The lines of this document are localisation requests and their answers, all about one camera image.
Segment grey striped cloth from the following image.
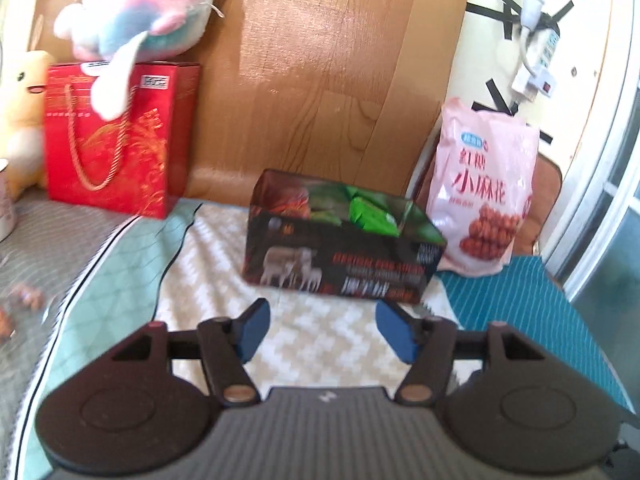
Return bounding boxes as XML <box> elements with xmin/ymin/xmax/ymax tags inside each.
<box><xmin>0</xmin><ymin>187</ymin><xmax>138</xmax><ymax>480</ymax></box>

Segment white power strip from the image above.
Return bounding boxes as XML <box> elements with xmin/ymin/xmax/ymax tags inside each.
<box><xmin>510</xmin><ymin>25</ymin><xmax>562</xmax><ymax>107</ymax></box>

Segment yellow plush toy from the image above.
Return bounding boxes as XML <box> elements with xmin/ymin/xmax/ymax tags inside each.
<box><xmin>0</xmin><ymin>50</ymin><xmax>52</xmax><ymax>202</ymax></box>

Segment white zigzag blanket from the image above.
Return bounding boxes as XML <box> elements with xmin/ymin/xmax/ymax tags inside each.
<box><xmin>154</xmin><ymin>204</ymin><xmax>483</xmax><ymax>403</ymax></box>

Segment red gift bag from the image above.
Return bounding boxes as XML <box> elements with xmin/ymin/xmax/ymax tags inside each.
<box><xmin>44</xmin><ymin>61</ymin><xmax>202</xmax><ymax>221</ymax></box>

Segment mint green checked cloth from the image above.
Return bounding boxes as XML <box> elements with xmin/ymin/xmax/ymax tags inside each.
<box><xmin>47</xmin><ymin>199</ymin><xmax>206</xmax><ymax>391</ymax></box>

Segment green snack packet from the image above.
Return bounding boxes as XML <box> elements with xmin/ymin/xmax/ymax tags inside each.
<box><xmin>349</xmin><ymin>196</ymin><xmax>403</xmax><ymax>237</ymax></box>
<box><xmin>307</xmin><ymin>184</ymin><xmax>353</xmax><ymax>223</ymax></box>

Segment scattered brown snack pieces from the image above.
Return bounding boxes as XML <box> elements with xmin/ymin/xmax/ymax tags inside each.
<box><xmin>0</xmin><ymin>280</ymin><xmax>48</xmax><ymax>347</ymax></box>

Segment pink snack bag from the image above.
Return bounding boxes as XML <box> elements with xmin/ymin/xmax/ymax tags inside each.
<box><xmin>431</xmin><ymin>97</ymin><xmax>542</xmax><ymax>277</ymax></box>

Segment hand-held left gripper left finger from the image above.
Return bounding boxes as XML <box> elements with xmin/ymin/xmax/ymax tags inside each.
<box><xmin>110</xmin><ymin>298</ymin><xmax>271</xmax><ymax>407</ymax></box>

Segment pink and blue plush dolphin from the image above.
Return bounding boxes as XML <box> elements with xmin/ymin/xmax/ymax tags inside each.
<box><xmin>53</xmin><ymin>0</ymin><xmax>227</xmax><ymax>122</ymax></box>

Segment black printed cardboard box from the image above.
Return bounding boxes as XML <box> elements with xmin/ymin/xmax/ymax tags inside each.
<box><xmin>242</xmin><ymin>168</ymin><xmax>449</xmax><ymax>307</ymax></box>

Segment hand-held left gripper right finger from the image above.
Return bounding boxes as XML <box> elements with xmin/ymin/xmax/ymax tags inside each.
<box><xmin>375</xmin><ymin>300</ymin><xmax>546</xmax><ymax>407</ymax></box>

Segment teal striped cloth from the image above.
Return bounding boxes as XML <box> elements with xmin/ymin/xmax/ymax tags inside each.
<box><xmin>437</xmin><ymin>254</ymin><xmax>633</xmax><ymax>413</ymax></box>

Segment black tape strips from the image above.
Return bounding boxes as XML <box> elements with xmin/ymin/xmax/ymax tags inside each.
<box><xmin>465</xmin><ymin>0</ymin><xmax>573</xmax><ymax>146</ymax></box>

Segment brown cushion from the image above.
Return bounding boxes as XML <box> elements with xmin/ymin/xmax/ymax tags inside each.
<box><xmin>512</xmin><ymin>154</ymin><xmax>565</xmax><ymax>257</ymax></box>

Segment white cup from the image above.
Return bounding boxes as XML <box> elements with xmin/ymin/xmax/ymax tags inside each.
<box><xmin>0</xmin><ymin>158</ymin><xmax>19</xmax><ymax>242</ymax></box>

